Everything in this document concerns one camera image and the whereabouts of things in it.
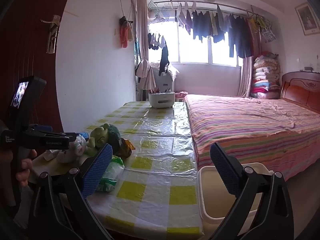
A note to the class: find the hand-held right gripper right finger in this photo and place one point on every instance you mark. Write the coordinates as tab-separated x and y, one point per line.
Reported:
225	170

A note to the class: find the green and white plastic bag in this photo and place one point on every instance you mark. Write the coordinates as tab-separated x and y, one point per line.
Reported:
112	172

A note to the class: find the white pen holder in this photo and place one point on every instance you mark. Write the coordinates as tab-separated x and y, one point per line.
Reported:
161	102

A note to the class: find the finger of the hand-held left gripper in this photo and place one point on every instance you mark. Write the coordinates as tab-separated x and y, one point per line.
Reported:
60	135

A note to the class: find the orange cloth on wall hook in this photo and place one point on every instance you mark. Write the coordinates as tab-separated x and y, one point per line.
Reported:
124	36

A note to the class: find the small dark box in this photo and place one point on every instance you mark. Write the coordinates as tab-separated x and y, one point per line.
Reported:
308	69

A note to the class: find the yellow snack wrapper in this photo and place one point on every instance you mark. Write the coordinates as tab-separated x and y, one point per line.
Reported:
127	146

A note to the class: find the stack of folded blankets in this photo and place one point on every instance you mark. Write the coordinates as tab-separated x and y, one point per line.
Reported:
266	77

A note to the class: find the small clothes on hanger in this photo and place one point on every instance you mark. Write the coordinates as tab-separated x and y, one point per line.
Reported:
155	41

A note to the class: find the cream plastic bin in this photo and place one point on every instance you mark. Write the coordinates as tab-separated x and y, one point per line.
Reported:
215	205

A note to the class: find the white fluffy plush toy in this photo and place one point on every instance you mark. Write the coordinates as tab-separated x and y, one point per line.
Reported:
67	155

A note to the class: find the pink cloth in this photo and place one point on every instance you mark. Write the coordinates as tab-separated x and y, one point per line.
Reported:
181	95

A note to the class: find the beige curtain beside blankets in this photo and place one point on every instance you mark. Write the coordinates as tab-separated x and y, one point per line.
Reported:
246	77

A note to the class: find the green plush toy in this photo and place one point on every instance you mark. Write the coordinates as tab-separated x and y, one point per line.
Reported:
102	135

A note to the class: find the framed picture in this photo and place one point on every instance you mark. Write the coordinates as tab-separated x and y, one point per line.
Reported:
307	18

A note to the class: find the metal clothes rail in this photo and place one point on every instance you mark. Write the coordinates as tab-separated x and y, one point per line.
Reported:
200	2

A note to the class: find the dark red wooden door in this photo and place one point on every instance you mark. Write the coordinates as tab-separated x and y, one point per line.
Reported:
30	55

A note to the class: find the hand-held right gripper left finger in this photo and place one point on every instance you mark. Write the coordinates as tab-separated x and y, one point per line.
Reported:
98	170

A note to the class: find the white appliance with lace cover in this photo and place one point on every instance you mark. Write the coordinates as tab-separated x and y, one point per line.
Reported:
165	82

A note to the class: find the black hanging garment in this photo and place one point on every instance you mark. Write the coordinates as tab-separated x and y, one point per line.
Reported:
164	57

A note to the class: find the row of hanging clothes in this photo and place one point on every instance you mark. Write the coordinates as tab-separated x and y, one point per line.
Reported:
237	35

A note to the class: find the beige hanging cloth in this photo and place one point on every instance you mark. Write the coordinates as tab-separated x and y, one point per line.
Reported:
146	75

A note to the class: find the wooden headboard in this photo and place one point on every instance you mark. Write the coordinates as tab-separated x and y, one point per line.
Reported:
300	92

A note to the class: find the person's left hand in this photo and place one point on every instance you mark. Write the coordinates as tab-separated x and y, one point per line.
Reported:
25	166

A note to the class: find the striped bed sheet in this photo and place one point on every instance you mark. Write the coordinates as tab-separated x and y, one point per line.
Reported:
245	125

